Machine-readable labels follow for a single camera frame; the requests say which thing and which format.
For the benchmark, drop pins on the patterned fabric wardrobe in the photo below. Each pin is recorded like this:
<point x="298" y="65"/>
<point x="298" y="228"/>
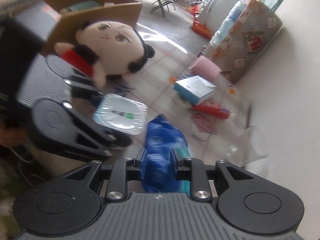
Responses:
<point x="252" y="35"/>

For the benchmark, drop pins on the teal quilted towel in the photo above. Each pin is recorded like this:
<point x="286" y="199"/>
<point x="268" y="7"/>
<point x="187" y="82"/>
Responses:
<point x="85" y="5"/>

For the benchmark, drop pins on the clear plastic packet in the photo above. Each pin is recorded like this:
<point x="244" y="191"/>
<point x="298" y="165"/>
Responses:
<point x="120" y="112"/>

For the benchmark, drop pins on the clear drinking glass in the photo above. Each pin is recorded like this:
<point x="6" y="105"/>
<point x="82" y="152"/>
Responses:
<point x="252" y="145"/>

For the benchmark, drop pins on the teal and white box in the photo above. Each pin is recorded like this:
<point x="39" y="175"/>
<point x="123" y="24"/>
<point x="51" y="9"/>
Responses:
<point x="195" y="88"/>

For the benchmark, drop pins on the blue plastic wrapped roll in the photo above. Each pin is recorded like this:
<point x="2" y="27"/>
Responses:
<point x="228" y="22"/>

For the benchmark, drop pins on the red toothpaste tube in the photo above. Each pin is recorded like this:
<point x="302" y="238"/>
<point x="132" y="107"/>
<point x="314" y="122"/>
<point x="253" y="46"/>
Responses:
<point x="212" y="110"/>

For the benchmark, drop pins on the folding stool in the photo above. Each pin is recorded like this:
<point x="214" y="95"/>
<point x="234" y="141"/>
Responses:
<point x="162" y="3"/>

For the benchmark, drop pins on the red white striped cloth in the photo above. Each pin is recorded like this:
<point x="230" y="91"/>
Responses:
<point x="202" y="125"/>

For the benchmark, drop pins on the brown cardboard box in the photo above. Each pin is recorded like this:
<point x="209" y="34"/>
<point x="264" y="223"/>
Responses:
<point x="120" y="12"/>

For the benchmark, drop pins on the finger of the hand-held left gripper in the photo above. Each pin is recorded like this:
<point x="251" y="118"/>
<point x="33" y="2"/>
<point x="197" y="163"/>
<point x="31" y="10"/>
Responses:
<point x="100" y="132"/>
<point x="82" y="87"/>

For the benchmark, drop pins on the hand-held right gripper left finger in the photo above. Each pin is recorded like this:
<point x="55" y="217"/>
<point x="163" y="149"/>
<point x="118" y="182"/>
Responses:
<point x="142" y="163"/>

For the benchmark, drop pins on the plush doll with red dress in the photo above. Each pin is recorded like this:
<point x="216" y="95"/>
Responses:
<point x="117" y="45"/>

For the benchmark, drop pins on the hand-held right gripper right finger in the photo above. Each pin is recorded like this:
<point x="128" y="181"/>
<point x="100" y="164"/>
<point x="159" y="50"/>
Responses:
<point x="175" y="163"/>

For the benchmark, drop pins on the pink sponge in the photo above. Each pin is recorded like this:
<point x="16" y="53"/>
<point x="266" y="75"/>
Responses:
<point x="206" y="66"/>

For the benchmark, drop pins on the blue tissue packet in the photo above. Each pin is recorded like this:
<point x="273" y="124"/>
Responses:
<point x="160" y="142"/>

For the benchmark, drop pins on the orange bag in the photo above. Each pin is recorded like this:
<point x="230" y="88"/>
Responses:
<point x="202" y="30"/>

